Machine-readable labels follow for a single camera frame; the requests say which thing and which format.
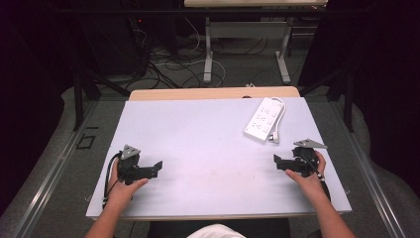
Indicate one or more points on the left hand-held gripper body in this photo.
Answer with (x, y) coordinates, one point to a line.
(127, 165)

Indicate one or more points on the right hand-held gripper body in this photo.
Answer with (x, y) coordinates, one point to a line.
(303, 162)

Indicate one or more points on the person's right hand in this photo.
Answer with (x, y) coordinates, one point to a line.
(312, 183)

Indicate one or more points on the person's left hand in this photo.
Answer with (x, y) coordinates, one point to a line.
(120, 193)

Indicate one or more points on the white power strip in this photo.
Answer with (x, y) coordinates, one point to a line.
(262, 120)

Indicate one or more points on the white table cover board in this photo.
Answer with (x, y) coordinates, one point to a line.
(211, 148)

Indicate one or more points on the black metal stand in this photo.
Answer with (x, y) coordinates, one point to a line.
(78, 99)
(348, 99)

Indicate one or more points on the person's white shirt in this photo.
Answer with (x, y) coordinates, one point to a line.
(216, 232)

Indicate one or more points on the dark computer tower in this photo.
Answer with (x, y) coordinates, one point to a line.
(112, 43)

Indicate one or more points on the light desk top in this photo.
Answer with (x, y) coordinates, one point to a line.
(254, 3)

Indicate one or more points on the aluminium floor rail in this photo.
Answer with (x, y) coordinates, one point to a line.
(49, 178)
(369, 178)

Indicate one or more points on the white metal desk frame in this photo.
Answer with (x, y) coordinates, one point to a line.
(208, 56)

